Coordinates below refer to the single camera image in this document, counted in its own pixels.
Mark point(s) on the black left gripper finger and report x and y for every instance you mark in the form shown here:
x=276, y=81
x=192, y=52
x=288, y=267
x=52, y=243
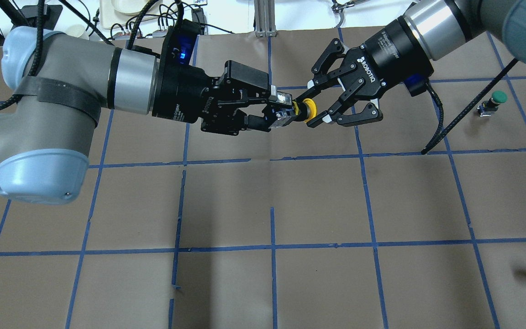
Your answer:
x=270, y=120
x=244, y=84

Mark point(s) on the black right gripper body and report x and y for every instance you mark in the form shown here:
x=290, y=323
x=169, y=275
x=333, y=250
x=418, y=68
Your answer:
x=387, y=49

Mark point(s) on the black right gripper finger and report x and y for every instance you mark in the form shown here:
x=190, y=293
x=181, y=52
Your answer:
x=340, y=65
x=345, y=112

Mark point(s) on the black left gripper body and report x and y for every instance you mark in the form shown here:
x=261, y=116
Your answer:
x=181, y=97

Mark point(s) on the yellow push button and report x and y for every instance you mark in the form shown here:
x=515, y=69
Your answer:
x=292, y=109

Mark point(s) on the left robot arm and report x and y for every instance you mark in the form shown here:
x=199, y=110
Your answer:
x=62, y=85

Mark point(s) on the green push button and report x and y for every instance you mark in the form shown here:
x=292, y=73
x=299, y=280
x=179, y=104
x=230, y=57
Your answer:
x=489, y=107

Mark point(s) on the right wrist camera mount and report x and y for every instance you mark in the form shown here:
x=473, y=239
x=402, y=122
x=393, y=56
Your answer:
x=416, y=84

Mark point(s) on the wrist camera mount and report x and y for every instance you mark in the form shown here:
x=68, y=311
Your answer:
x=179, y=43
x=416, y=84

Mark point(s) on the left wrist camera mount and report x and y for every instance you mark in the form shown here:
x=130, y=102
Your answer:
x=179, y=43

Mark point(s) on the aluminium frame post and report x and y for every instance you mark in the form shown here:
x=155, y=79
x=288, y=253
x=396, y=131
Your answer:
x=264, y=18

